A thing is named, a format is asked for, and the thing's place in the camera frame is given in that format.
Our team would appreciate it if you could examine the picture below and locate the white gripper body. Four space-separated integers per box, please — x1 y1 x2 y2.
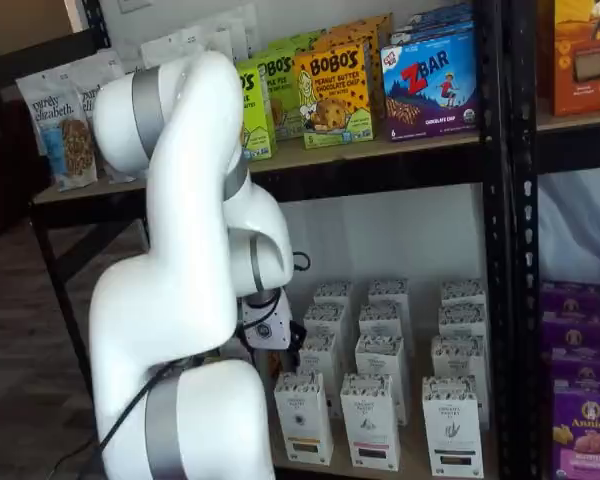
238 288 294 352

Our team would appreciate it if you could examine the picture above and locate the white box yellow strip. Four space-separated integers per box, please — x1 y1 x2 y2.
299 333 342 381
273 372 335 467
304 303 349 341
313 280 355 309

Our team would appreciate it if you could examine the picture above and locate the white box pink strip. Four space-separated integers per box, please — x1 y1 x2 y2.
354 333 411 426
339 373 402 471
358 302 414 341
368 278 411 307

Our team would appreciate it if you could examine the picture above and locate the white box dark strip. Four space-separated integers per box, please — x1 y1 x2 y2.
421 375 483 478
438 304 489 339
431 334 491 431
440 279 487 309

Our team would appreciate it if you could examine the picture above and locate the black metal shelf rack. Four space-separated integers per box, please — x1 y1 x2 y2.
507 0 600 480
0 0 514 480

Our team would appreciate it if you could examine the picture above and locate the green Bobo's apple pie box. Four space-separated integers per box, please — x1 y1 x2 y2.
267 28 329 54
252 47 306 142
235 67 277 162

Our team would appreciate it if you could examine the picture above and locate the yellow Bobo's peanut butter box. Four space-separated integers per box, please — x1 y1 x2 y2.
324 23 384 136
293 42 375 150
329 12 395 126

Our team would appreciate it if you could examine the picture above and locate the blue purple Zbar box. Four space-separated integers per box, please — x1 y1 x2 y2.
404 2 475 25
379 33 480 143
389 19 476 47

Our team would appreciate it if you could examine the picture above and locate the purple Annie's snack box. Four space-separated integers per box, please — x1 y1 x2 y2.
549 347 600 386
552 379 600 480
539 280 600 321
539 314 600 351

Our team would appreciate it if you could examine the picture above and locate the orange snack box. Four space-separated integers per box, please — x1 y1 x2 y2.
537 0 600 118

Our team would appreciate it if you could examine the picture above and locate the white granola bag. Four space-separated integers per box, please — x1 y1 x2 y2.
203 28 237 66
229 3 259 65

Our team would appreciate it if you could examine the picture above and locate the blue label granola bag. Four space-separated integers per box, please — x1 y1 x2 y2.
15 67 100 193

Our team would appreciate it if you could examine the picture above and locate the red label granola bag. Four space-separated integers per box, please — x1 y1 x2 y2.
140 27 209 69

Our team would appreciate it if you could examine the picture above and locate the dark brown furniture piece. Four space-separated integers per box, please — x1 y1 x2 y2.
0 99 49 242

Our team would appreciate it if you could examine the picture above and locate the white plastic sheet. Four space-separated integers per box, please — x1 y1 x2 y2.
537 167 600 287

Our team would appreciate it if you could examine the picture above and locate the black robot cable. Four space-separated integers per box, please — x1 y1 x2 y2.
99 252 312 449

